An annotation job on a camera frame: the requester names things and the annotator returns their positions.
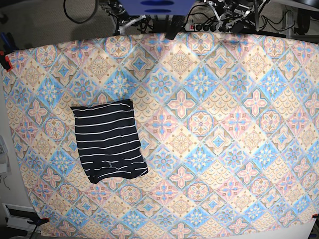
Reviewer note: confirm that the white vent panel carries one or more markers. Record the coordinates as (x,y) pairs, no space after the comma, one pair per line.
(18,216)

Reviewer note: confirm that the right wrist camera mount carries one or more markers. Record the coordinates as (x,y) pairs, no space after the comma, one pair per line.
(122,26)

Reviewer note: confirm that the white equipment box left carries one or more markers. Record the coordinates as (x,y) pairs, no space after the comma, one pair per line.
(4,159)

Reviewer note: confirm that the blue orange clamp bottom left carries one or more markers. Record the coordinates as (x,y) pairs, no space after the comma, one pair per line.
(37,221)

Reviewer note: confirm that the blue box overhead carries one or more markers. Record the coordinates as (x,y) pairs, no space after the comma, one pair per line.
(159,7)

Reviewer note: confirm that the white power strip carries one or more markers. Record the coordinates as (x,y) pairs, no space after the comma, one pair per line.
(208,27)

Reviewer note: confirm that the patterned pastel tablecloth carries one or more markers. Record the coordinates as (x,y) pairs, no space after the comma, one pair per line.
(228,125)

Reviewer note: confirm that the navy white striped T-shirt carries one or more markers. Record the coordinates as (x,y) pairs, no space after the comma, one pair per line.
(107,141)

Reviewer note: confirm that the red black clamp left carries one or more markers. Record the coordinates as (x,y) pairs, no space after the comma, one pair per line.
(5,62)

